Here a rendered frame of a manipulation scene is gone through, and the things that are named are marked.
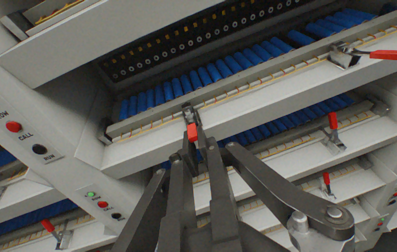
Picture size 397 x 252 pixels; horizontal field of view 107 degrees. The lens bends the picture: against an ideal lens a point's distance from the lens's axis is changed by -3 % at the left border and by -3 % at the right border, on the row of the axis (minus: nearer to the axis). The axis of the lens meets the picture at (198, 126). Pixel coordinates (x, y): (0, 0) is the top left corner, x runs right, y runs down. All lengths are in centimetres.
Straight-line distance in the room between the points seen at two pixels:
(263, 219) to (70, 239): 53
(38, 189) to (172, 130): 28
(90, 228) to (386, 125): 76
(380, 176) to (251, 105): 50
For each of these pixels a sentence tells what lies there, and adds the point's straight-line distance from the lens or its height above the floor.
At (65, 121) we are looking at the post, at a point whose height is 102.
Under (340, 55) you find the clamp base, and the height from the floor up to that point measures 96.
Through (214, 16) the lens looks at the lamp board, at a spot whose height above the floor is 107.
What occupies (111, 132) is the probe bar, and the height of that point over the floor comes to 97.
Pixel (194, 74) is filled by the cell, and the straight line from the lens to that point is 34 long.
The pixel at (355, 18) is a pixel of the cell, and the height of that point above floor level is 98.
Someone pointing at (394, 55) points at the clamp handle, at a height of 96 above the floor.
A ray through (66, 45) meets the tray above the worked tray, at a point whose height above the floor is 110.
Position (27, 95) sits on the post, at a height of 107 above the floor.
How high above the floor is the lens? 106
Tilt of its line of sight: 29 degrees down
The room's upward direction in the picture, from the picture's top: 24 degrees counter-clockwise
